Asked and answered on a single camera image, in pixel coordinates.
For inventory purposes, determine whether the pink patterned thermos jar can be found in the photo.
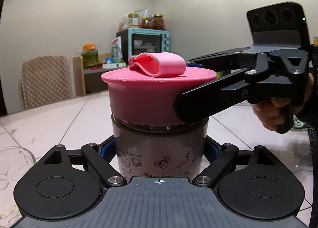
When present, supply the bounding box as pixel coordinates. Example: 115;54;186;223
111;115;209;180

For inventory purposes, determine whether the pink jar lid with strap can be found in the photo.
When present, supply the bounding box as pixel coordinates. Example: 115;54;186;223
101;52;217;126

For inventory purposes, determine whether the person right hand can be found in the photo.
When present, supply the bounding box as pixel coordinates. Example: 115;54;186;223
252;72;315;132

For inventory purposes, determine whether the clear glass cup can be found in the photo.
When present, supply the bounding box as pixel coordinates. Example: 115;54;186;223
1;146;36;219

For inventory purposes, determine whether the red preserve jar right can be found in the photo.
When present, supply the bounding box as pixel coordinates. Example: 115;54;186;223
152;14;165;30

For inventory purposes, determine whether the red preserve jar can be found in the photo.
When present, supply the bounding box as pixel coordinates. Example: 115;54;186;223
152;14;165;30
139;17;152;29

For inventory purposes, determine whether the green cloth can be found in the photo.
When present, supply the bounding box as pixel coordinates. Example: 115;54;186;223
292;115;312;132

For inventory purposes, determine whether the red preserve jar middle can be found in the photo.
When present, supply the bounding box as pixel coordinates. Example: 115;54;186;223
139;17;152;29

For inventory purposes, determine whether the teal toaster oven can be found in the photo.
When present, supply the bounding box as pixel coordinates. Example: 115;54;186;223
116;28;170;58

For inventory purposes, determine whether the light jar yellow lid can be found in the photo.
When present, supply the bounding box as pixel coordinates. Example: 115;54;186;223
127;13;139;28

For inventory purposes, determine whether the wooden side shelf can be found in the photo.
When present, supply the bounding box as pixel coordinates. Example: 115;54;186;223
70;56;124;97

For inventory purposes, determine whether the quilted beige chair back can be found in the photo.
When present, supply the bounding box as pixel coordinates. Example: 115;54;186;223
20;55;72;109

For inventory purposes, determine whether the green pickle jar orange lid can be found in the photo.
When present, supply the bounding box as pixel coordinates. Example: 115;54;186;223
81;44;99;68

